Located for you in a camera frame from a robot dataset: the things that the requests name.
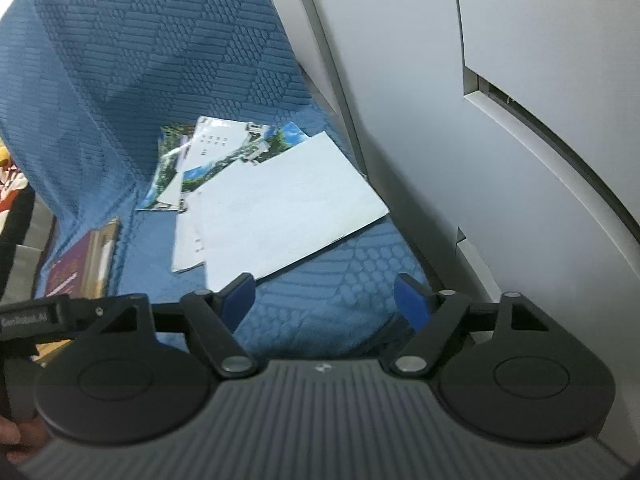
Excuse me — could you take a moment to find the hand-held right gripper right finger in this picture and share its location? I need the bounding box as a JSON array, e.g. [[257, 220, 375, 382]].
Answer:
[[389, 272, 553, 376]]

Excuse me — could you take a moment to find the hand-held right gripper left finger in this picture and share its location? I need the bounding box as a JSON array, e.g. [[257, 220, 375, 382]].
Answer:
[[87, 272, 258, 378]]

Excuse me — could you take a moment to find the purple book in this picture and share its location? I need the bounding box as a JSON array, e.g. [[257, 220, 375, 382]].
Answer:
[[44, 232, 108, 301]]

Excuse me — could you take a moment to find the gold and white book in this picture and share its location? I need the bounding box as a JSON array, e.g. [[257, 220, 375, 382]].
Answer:
[[82, 217, 122, 299]]

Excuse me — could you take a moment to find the plain white booklet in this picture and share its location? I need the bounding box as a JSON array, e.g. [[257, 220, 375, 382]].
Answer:
[[192, 131, 391, 293]]

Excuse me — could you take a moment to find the person's left hand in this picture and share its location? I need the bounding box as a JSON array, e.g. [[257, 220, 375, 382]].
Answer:
[[0, 417, 48, 466]]

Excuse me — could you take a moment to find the orange black white striped blanket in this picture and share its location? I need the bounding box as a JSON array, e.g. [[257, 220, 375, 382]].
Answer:
[[0, 145, 38, 306]]

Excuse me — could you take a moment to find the blue quilted cushion cover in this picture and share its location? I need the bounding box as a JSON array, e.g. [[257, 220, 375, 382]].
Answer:
[[0, 0, 436, 361]]

